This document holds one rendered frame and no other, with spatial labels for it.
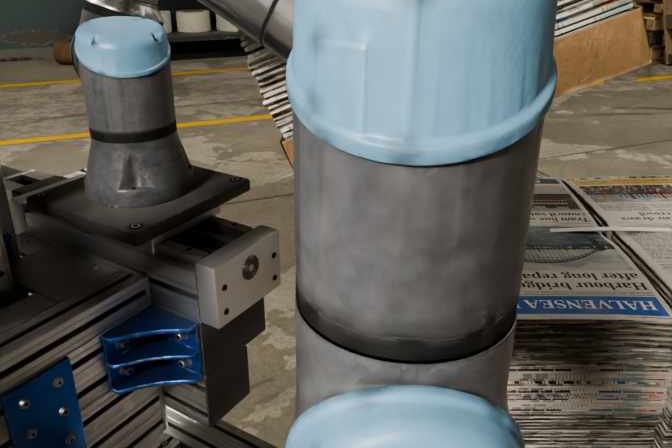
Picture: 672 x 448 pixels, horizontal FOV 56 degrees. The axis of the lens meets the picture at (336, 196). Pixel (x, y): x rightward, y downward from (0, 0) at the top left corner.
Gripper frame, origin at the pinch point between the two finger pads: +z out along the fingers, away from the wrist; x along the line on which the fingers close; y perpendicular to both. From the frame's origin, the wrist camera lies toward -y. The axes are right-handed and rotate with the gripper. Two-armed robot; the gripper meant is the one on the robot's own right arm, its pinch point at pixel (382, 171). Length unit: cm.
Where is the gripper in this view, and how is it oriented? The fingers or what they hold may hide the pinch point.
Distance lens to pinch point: 51.7
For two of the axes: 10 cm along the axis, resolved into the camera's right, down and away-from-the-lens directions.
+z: 0.3, -3.9, 9.2
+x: -9.3, 3.3, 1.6
